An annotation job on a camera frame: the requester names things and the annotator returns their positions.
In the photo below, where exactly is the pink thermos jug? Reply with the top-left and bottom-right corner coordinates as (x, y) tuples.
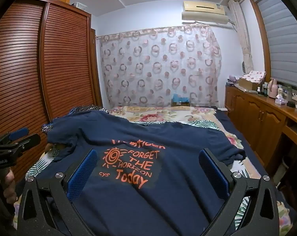
(269, 79), (279, 99)

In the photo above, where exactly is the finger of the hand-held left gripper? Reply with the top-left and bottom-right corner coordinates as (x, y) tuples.
(1, 133), (41, 156)
(0, 127), (29, 144)

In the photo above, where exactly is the row of toiletry bottles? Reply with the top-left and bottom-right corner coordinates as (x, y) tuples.
(255, 81), (269, 96)

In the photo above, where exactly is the wooden louvred wardrobe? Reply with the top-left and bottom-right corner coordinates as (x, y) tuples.
(0, 0), (102, 153)

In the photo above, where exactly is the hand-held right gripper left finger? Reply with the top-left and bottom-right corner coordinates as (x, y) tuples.
(17, 149), (98, 236)

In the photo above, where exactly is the circle-print sheer curtain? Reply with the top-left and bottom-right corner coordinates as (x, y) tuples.
(97, 26), (223, 109)

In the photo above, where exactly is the cardboard box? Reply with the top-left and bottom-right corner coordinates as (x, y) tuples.
(238, 77), (260, 91)

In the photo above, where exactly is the grey window blind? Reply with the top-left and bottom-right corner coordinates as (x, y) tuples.
(252, 0), (297, 89)

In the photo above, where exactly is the leaf-print bed sheet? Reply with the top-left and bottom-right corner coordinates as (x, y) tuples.
(13, 119), (290, 236)

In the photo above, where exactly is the cream floral window curtain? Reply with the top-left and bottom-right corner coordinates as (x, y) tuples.
(228, 0), (253, 75)

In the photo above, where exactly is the navy printed t-shirt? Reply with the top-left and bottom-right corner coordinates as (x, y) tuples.
(35, 111), (247, 236)

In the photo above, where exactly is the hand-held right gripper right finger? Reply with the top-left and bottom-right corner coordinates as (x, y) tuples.
(198, 148), (279, 236)

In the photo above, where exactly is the white floral cloth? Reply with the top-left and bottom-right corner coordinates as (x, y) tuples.
(244, 71), (266, 83)

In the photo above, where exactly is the wooden sideboard cabinet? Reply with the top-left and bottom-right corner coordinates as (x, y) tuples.
(225, 84), (297, 150)

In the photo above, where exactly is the person's left hand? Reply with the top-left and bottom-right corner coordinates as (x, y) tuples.
(2, 169), (18, 203)

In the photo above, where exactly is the cream wall air conditioner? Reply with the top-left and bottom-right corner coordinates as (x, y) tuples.
(182, 0), (231, 26)

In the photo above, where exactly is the box with blue cloth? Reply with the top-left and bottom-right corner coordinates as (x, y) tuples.
(171, 94), (191, 107)

